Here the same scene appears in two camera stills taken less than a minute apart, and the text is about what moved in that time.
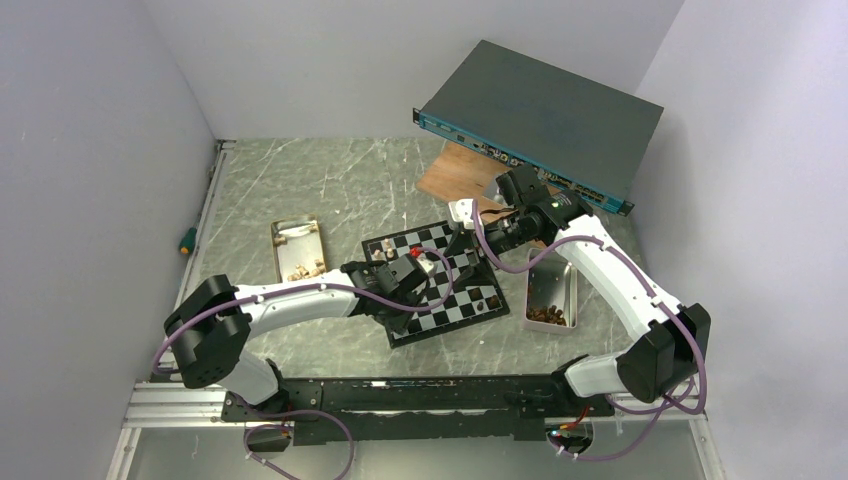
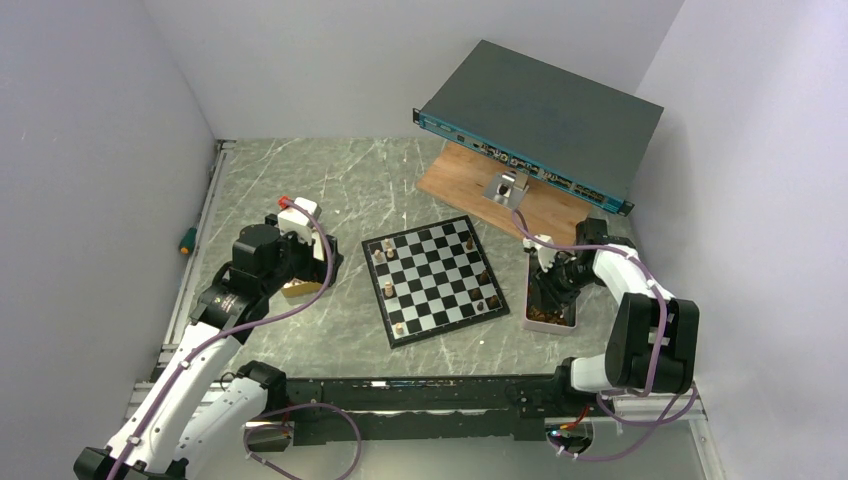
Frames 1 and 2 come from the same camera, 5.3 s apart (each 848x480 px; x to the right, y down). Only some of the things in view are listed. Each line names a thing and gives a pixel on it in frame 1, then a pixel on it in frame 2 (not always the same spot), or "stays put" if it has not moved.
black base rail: x=369 y=411 stays put
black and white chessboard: x=447 y=305 stays put
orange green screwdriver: x=188 y=241 stays put
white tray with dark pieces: x=551 y=294 stays put
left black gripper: x=397 y=324 → x=314 y=269
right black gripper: x=464 y=239 → x=556 y=296
